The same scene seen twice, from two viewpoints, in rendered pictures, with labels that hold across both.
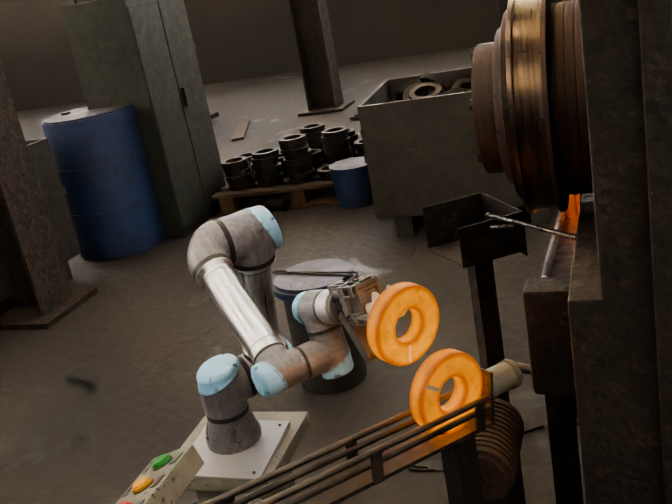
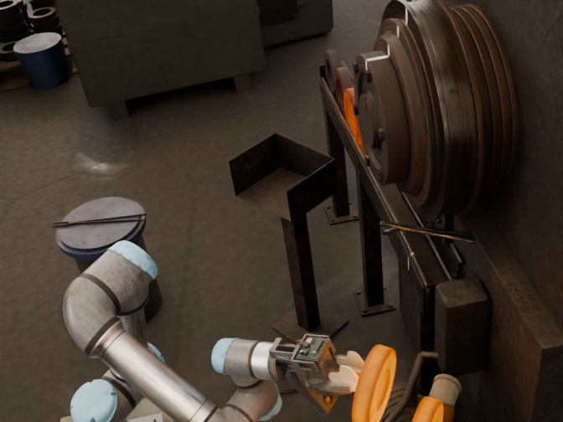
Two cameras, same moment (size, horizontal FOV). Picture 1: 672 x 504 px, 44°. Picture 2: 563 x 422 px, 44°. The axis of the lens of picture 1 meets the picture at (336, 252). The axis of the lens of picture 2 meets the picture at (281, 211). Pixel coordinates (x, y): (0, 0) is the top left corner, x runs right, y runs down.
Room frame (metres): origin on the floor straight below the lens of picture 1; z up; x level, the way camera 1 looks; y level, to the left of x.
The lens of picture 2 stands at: (0.72, 0.35, 1.88)
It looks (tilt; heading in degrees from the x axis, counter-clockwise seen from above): 38 degrees down; 335
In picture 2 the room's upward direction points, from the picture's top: 9 degrees counter-clockwise
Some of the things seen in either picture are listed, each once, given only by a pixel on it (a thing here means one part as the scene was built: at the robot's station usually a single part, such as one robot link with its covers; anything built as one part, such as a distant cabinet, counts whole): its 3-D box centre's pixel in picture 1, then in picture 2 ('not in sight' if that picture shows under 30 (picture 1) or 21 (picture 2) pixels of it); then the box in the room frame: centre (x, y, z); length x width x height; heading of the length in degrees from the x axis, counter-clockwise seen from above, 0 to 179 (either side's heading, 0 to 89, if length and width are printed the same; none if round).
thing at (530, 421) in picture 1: (484, 318); (294, 248); (2.32, -0.41, 0.36); 0.26 x 0.20 x 0.72; 13
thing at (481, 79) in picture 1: (492, 108); (378, 119); (1.77, -0.39, 1.11); 0.28 x 0.06 x 0.28; 158
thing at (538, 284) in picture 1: (555, 335); (462, 328); (1.51, -0.41, 0.68); 0.11 x 0.08 x 0.24; 68
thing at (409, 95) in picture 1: (469, 140); (162, 15); (4.55, -0.86, 0.39); 1.03 x 0.83 x 0.79; 72
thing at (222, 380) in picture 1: (223, 384); (100, 411); (1.97, 0.36, 0.48); 0.13 x 0.12 x 0.14; 117
